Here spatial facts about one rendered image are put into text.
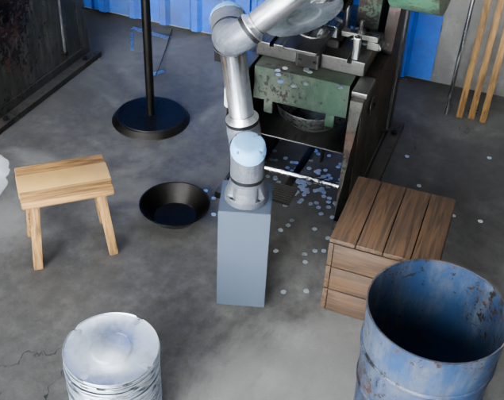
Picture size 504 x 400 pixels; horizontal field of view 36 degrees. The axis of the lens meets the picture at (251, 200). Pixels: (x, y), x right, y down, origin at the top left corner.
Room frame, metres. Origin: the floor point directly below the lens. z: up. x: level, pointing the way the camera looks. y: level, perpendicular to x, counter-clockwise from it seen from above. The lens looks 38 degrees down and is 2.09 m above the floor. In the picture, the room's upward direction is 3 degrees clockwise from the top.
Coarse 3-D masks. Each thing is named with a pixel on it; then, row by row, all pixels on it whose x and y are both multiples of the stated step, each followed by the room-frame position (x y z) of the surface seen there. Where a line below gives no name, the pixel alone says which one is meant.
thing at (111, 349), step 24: (72, 336) 1.58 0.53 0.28; (96, 336) 1.58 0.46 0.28; (120, 336) 1.58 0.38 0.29; (144, 336) 1.59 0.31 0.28; (72, 360) 1.48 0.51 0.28; (96, 360) 1.49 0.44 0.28; (120, 360) 1.49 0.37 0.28; (144, 360) 1.50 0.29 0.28; (96, 384) 1.40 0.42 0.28; (120, 384) 1.40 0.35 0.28
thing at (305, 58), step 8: (312, 32) 2.73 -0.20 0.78; (320, 32) 2.73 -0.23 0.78; (328, 32) 2.73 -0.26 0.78; (288, 40) 2.65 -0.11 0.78; (296, 40) 2.66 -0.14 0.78; (304, 40) 2.66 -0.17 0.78; (312, 40) 2.66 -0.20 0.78; (320, 40) 2.67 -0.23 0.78; (328, 40) 2.69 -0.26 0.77; (288, 48) 2.59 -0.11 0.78; (296, 48) 2.59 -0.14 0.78; (304, 48) 2.59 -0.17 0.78; (312, 48) 2.60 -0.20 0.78; (320, 48) 2.60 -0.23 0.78; (296, 56) 2.71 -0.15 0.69; (304, 56) 2.70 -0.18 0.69; (312, 56) 2.69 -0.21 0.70; (320, 56) 2.68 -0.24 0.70; (296, 64) 2.71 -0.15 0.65; (304, 64) 2.70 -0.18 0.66; (312, 64) 2.68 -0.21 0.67; (320, 64) 2.69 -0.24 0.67
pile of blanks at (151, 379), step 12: (156, 360) 1.50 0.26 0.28; (156, 372) 1.50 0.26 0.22; (72, 384) 1.43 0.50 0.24; (84, 384) 1.41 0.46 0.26; (132, 384) 1.42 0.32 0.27; (144, 384) 1.45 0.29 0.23; (156, 384) 1.50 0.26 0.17; (72, 396) 1.45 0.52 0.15; (84, 396) 1.41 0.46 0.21; (96, 396) 1.39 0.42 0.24; (108, 396) 1.39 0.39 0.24; (120, 396) 1.40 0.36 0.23; (132, 396) 1.42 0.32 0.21; (144, 396) 1.44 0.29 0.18; (156, 396) 1.49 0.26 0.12
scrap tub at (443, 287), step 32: (384, 288) 1.74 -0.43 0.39; (416, 288) 1.78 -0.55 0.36; (448, 288) 1.77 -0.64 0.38; (480, 288) 1.71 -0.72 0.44; (384, 320) 1.75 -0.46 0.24; (416, 320) 1.78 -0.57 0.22; (448, 320) 1.75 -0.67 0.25; (480, 320) 1.68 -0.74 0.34; (384, 352) 1.46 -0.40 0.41; (416, 352) 1.77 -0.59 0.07; (448, 352) 1.73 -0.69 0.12; (480, 352) 1.64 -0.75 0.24; (384, 384) 1.45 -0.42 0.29; (416, 384) 1.40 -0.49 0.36; (448, 384) 1.38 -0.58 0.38; (480, 384) 1.43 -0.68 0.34
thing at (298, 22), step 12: (312, 0) 2.46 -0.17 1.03; (336, 0) 2.51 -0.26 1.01; (300, 12) 2.50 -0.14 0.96; (312, 12) 2.53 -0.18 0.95; (324, 12) 2.54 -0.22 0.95; (336, 12) 2.57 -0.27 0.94; (288, 24) 2.53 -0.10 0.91; (300, 24) 2.56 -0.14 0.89; (312, 24) 2.58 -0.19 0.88; (324, 24) 2.61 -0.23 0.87; (288, 36) 2.59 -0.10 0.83
